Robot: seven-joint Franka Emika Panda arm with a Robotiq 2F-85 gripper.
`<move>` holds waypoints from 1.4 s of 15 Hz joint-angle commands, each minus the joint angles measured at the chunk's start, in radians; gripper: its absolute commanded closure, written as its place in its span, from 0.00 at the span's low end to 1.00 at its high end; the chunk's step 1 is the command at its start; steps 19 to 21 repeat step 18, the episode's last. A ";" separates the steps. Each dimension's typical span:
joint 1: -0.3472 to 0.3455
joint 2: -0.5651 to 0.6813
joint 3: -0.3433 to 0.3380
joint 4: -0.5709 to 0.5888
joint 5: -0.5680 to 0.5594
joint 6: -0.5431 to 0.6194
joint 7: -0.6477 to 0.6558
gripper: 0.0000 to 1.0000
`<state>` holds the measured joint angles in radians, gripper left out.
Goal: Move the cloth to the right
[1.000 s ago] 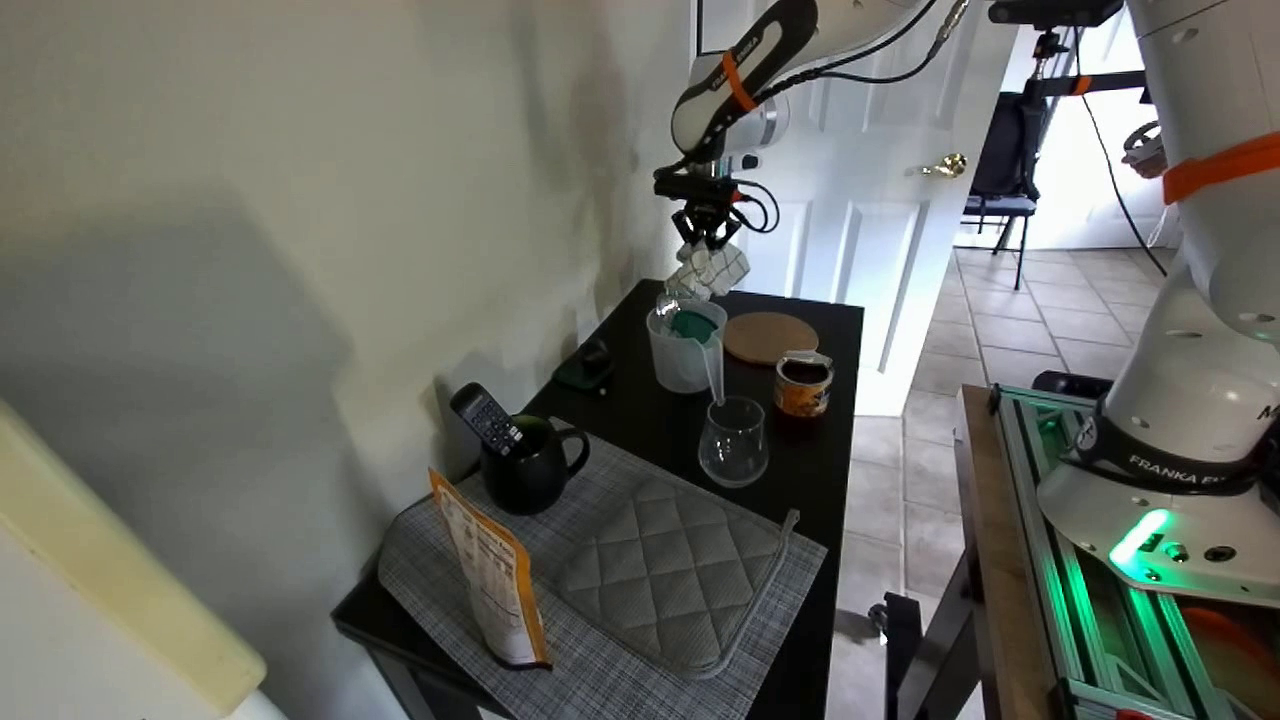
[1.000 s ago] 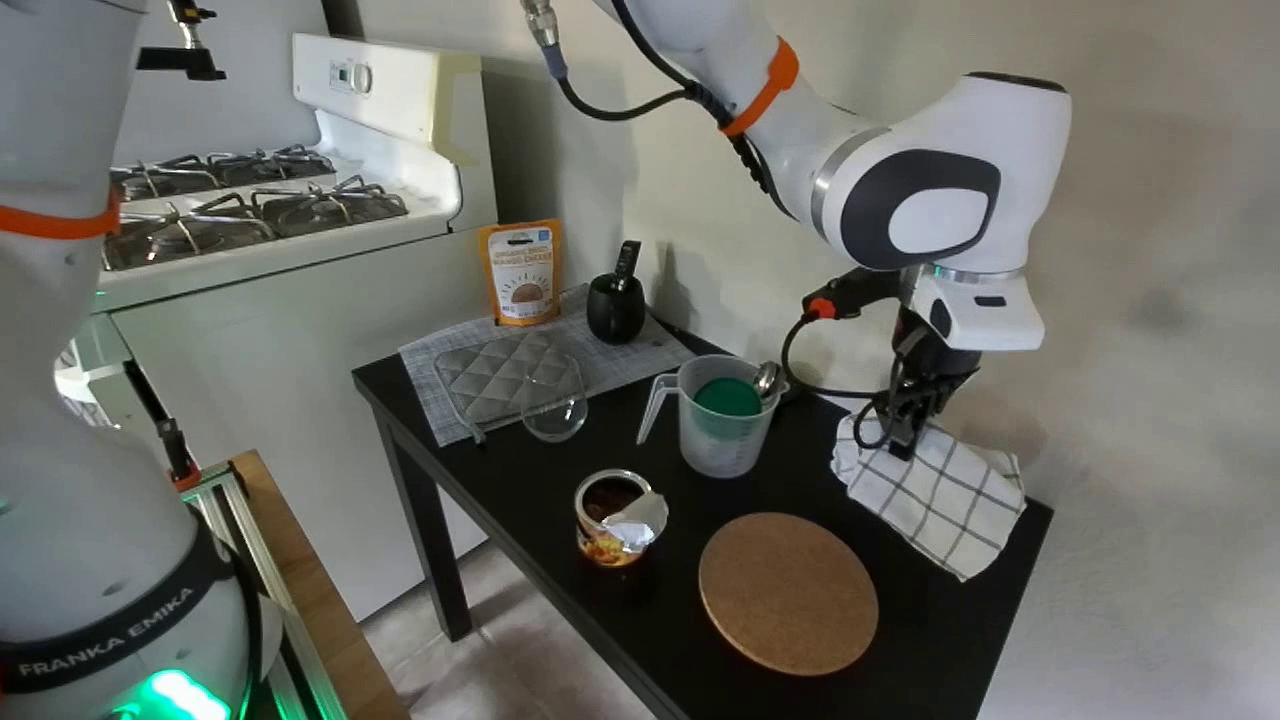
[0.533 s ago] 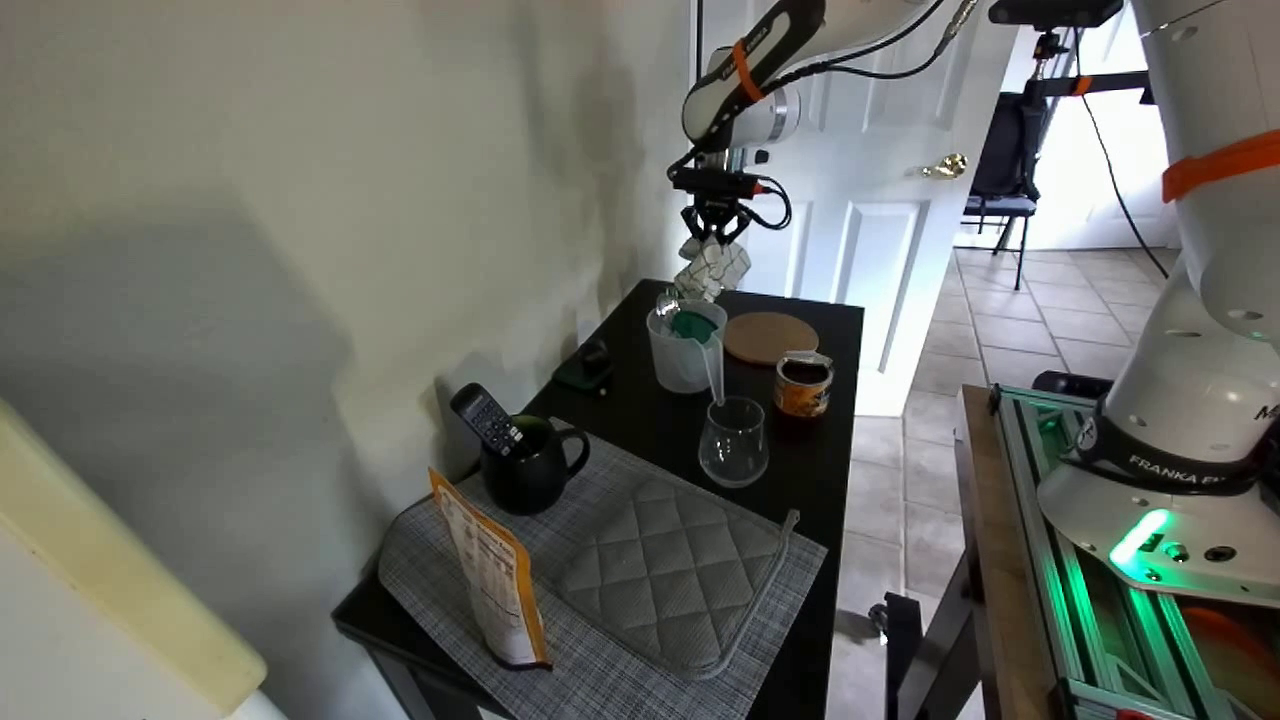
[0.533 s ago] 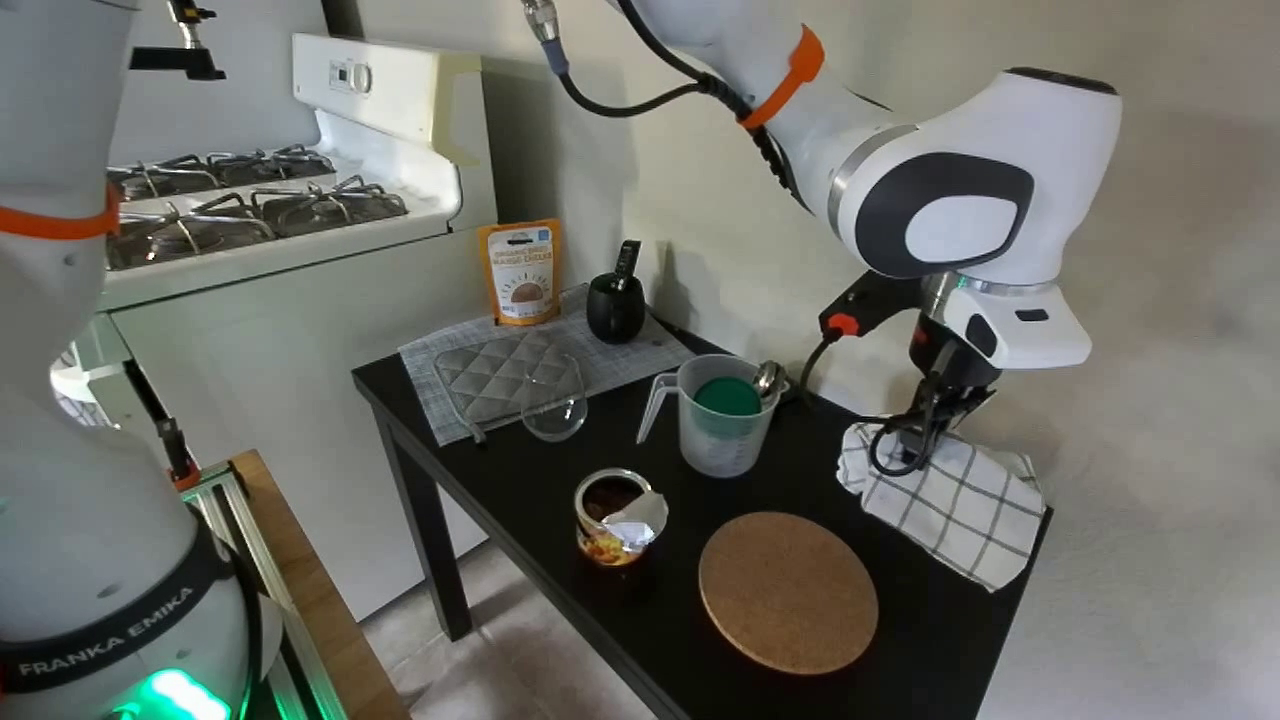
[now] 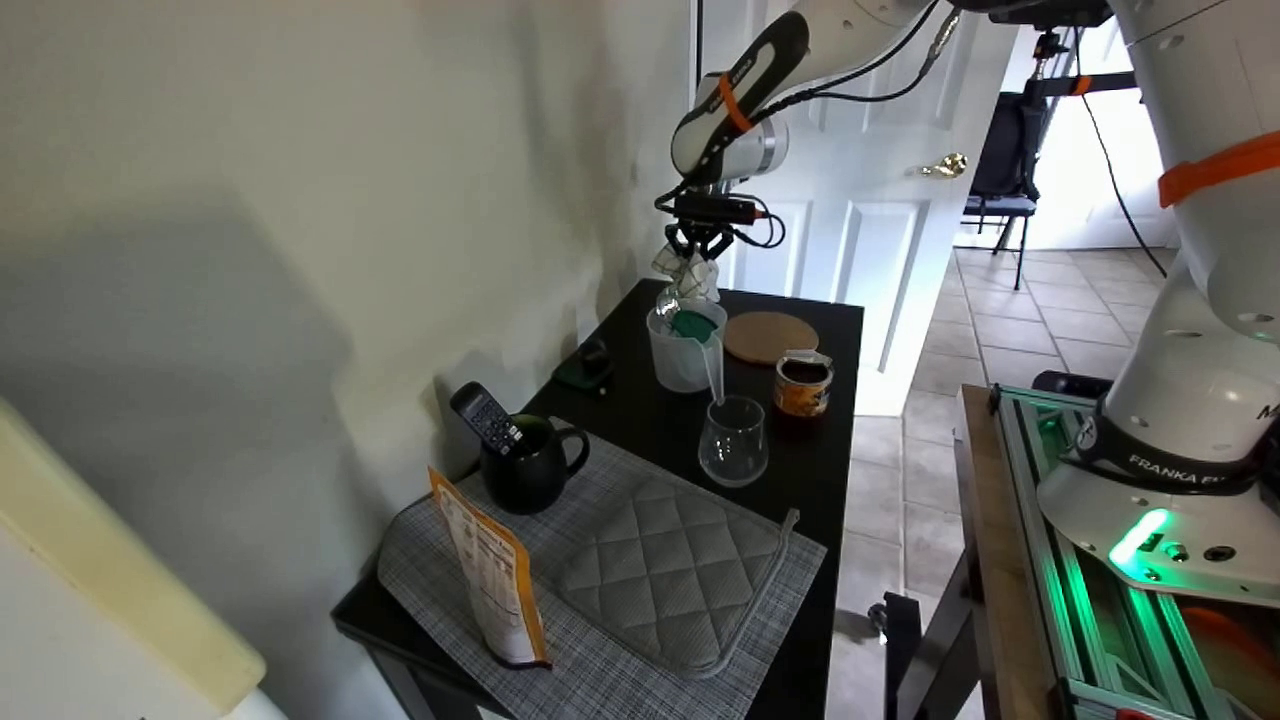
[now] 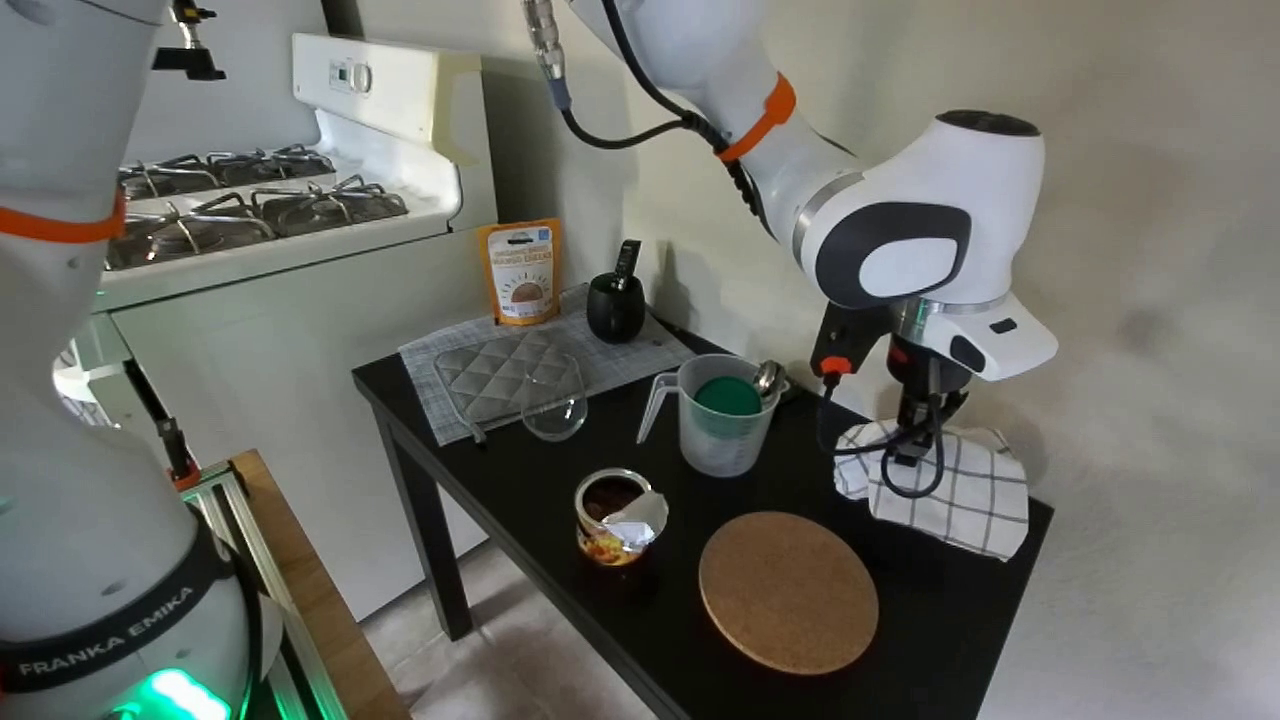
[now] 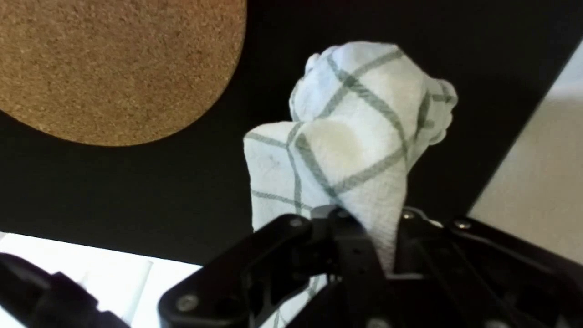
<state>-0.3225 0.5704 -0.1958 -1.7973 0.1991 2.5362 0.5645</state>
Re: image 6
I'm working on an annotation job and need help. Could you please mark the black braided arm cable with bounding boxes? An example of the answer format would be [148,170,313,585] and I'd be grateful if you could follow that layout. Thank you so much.
[519,0,770,218]

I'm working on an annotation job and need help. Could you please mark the grey quilted pot holder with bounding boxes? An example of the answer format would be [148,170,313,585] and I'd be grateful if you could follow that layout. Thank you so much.
[433,327,595,432]

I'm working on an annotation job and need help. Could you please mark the round wooden board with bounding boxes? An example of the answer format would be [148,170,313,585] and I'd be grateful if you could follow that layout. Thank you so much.
[695,507,885,681]

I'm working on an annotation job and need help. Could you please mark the black vertical pole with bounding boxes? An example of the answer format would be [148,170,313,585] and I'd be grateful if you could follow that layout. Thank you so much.
[321,0,367,39]

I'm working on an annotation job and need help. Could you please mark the green sponge in jug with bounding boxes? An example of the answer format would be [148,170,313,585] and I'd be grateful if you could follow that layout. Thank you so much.
[692,372,766,416]

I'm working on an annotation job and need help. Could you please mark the orange arm strap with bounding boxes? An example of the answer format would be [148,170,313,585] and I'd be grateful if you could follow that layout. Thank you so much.
[0,197,130,248]
[714,71,801,170]

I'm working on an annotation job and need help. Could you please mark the white checkered cloth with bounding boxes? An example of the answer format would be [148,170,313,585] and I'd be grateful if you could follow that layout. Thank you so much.
[828,416,1035,566]

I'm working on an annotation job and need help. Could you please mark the black pole with orange tape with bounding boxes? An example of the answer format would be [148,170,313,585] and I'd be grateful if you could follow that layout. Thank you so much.
[119,357,203,493]

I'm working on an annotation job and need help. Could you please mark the black mug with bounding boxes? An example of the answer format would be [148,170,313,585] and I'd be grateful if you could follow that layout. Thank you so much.
[582,267,651,350]

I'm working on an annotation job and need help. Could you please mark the wooden bench top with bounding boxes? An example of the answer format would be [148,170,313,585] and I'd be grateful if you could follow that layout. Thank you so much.
[223,448,411,720]

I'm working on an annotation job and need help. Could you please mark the orange food pouch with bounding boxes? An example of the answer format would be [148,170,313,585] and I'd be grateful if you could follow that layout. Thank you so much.
[475,218,568,327]

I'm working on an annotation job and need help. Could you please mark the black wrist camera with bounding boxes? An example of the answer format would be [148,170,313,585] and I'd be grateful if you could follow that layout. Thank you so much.
[810,301,891,393]

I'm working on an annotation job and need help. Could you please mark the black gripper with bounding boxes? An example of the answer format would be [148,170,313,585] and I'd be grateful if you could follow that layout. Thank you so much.
[887,335,975,470]

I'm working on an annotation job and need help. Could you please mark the black table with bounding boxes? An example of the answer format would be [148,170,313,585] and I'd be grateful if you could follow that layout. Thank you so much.
[349,311,1057,720]

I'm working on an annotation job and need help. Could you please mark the clear plastic measuring jug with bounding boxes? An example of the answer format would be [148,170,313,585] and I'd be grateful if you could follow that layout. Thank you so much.
[630,351,789,481]

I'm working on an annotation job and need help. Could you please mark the black utensil handle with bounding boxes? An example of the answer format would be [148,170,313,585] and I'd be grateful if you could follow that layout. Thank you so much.
[611,238,649,294]

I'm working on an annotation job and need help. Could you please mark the grey woven placemat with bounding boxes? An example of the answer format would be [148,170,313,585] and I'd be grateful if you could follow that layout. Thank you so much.
[395,294,698,451]

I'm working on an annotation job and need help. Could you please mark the black burner grate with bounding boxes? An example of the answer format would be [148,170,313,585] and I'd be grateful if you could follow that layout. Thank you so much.
[116,141,334,205]
[105,173,411,273]

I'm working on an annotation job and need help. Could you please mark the white gas stove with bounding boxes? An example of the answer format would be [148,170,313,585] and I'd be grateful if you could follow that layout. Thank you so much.
[52,31,504,626]

